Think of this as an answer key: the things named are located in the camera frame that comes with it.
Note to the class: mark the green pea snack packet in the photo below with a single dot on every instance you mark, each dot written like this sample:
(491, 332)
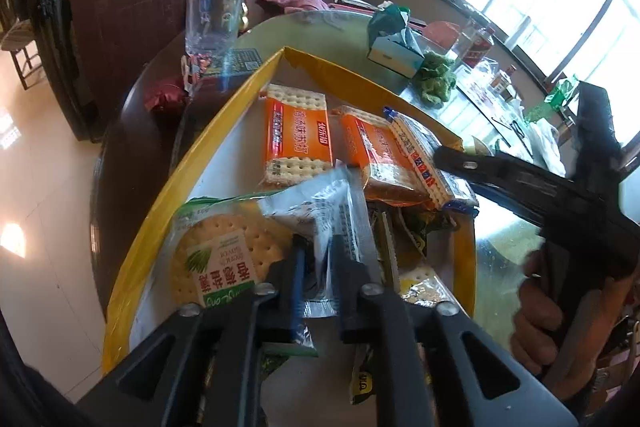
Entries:
(425, 227)

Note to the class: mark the small clear bottle red cap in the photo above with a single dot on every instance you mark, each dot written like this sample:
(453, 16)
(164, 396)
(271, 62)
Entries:
(505, 82)

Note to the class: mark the silver snack packet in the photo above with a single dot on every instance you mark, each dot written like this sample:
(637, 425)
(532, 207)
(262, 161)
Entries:
(330, 202)

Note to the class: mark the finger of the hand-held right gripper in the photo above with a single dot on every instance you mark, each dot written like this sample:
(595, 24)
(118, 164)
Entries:
(465, 164)

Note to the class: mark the green white cracker packet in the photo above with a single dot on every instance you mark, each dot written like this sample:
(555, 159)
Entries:
(220, 247)

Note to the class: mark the green glass turntable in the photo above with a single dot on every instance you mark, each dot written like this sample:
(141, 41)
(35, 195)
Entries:
(475, 117)

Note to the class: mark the white snack packet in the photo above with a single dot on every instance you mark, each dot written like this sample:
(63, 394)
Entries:
(425, 287)

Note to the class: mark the blue striped cracker packet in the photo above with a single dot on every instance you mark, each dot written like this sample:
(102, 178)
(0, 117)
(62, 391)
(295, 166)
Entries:
(430, 162)

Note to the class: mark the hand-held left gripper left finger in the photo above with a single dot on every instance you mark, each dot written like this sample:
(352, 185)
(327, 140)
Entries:
(299, 267)

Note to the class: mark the dark wooden cabinet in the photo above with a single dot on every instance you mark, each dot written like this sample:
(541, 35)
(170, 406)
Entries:
(125, 17)

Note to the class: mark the teal tissue box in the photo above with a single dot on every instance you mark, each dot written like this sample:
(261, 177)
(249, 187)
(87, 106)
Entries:
(395, 57)

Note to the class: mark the yellow green snack packet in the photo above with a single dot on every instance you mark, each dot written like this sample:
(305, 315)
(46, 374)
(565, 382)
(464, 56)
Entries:
(364, 382)

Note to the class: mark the red foil wrapper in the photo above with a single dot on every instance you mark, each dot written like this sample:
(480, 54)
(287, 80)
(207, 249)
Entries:
(165, 94)

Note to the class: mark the wooden chair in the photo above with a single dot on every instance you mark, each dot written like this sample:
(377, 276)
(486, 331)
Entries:
(22, 52)

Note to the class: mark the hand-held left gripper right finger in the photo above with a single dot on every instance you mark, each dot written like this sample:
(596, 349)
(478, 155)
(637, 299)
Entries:
(345, 277)

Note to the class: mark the green cloth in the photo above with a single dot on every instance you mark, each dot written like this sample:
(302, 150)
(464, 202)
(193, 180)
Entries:
(435, 79)

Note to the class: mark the green plastic bag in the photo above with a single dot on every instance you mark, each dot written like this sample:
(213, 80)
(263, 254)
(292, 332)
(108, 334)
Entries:
(562, 92)

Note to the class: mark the dark printed card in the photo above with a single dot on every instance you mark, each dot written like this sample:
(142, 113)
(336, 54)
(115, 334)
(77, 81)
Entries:
(242, 59)

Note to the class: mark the person's right hand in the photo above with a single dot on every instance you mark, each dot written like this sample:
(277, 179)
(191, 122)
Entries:
(537, 322)

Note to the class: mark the tall clear glass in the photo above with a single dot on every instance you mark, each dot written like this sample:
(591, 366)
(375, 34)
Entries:
(215, 7)

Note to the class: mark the yellow cardboard box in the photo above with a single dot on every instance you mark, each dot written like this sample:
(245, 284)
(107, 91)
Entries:
(215, 177)

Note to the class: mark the white bottle red label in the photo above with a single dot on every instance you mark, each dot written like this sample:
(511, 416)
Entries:
(477, 49)

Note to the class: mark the white plastic bag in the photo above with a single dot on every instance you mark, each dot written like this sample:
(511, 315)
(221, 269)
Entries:
(545, 142)

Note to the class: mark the orange cracker packet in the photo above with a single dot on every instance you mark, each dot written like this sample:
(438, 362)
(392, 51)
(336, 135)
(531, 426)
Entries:
(380, 157)
(297, 137)

